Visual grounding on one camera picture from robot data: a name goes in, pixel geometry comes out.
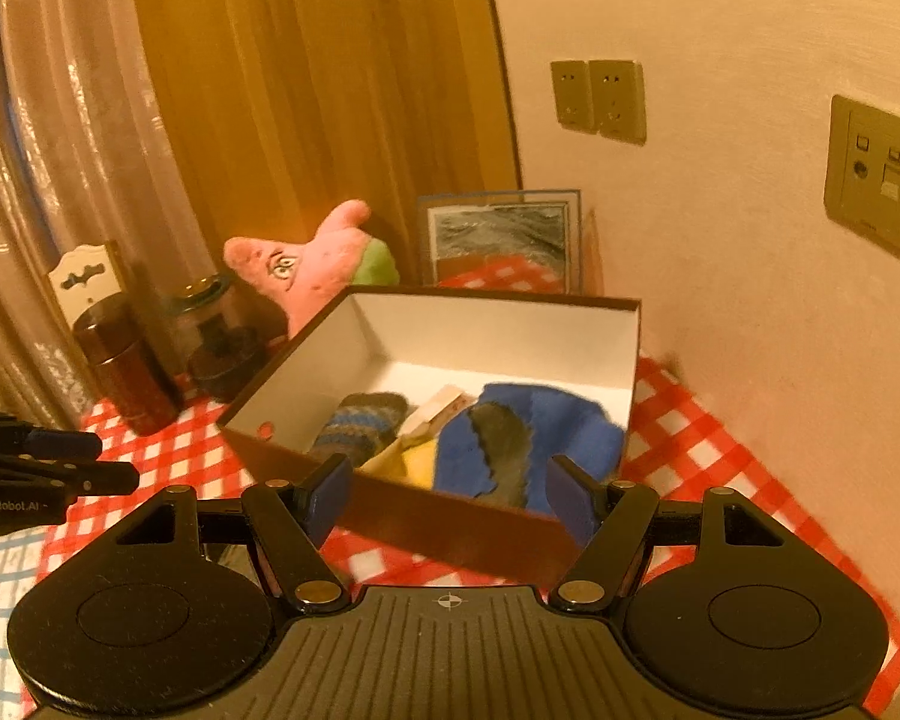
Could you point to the pink starfish plush toy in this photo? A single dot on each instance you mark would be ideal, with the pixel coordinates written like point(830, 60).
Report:
point(322, 262)

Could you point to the glass jar with lid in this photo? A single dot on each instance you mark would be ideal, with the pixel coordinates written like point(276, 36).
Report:
point(217, 345)

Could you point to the sheer curtain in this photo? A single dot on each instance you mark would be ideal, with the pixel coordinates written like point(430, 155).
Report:
point(37, 165)

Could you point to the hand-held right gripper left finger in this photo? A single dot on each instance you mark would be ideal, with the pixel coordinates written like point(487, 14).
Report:
point(331, 489)

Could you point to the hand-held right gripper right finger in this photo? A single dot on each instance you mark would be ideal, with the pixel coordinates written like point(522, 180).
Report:
point(570, 499)

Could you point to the framed picture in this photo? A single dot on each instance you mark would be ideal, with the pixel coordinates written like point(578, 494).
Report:
point(495, 232)

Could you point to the dark brown canister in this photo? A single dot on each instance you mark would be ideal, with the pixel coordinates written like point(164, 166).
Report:
point(127, 367)

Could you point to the white wooden box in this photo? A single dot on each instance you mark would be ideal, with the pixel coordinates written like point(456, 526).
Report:
point(82, 277)

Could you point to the beige data socket panel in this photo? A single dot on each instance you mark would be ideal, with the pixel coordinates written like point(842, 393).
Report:
point(881, 172)

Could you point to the brown cardboard box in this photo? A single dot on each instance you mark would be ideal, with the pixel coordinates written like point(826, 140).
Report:
point(450, 532)

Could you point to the green and yellow sponge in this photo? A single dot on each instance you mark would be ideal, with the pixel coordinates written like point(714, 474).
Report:
point(412, 465)

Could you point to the beige wall socket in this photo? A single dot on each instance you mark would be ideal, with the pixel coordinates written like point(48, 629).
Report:
point(619, 99)
point(571, 94)

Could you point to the beige cardboard piece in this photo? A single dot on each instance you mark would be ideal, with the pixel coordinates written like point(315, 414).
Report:
point(439, 409)

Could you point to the grey blue striped sock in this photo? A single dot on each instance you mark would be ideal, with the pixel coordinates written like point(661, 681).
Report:
point(360, 427)

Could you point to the blue cloth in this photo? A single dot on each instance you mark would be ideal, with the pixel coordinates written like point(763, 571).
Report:
point(562, 420)

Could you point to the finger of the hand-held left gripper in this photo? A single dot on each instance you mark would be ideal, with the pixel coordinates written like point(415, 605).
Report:
point(52, 442)
point(82, 477)

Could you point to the brown curtain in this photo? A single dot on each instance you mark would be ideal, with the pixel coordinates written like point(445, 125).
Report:
point(307, 90)

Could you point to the white checkered cloth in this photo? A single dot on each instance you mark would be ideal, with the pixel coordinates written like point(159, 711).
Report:
point(0, 600)

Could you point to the red checkered tablecloth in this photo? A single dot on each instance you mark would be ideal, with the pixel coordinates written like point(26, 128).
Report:
point(690, 450)

